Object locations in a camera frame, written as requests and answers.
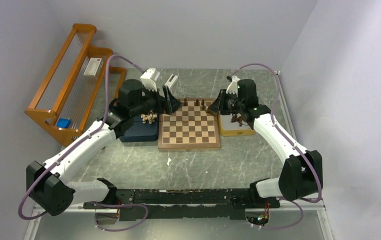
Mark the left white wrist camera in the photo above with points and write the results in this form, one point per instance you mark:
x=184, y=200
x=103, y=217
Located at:
x=149, y=78

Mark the wooden chess board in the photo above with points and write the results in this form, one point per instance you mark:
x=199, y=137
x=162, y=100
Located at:
x=189, y=129

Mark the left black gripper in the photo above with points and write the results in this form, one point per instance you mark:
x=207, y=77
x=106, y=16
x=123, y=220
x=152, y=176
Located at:
x=166, y=104

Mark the white plastic clip device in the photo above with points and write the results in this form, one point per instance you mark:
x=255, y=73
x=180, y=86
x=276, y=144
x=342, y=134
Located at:
x=171, y=81

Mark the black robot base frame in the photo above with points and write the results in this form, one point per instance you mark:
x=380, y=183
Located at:
x=230, y=203

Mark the blue plastic tray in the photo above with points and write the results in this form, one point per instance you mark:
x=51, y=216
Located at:
x=141, y=132

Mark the white red small box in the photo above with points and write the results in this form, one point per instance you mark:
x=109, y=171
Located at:
x=93, y=67

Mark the light wooden chess pieces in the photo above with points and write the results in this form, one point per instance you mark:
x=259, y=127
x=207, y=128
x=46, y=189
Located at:
x=149, y=118

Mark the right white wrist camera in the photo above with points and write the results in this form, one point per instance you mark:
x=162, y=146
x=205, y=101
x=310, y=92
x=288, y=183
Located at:
x=233, y=86

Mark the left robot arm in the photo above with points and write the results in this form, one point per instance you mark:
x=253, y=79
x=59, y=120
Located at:
x=50, y=183

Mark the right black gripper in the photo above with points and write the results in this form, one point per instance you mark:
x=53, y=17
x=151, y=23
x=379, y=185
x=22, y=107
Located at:
x=217, y=106

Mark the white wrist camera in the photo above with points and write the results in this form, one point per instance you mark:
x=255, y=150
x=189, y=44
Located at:
x=149, y=78
x=233, y=86

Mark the dark chess pieces pile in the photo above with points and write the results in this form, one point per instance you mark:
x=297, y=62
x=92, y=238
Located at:
x=237, y=119

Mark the orange wooden rack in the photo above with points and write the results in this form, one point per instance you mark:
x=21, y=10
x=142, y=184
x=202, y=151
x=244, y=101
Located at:
x=65, y=92

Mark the blue small box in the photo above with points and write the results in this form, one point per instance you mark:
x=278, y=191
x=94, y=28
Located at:
x=63, y=123

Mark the yellow metal tin tray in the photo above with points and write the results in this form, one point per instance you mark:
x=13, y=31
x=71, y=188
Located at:
x=229, y=128

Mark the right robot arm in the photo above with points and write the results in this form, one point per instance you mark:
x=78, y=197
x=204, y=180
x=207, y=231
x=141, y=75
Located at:
x=301, y=173

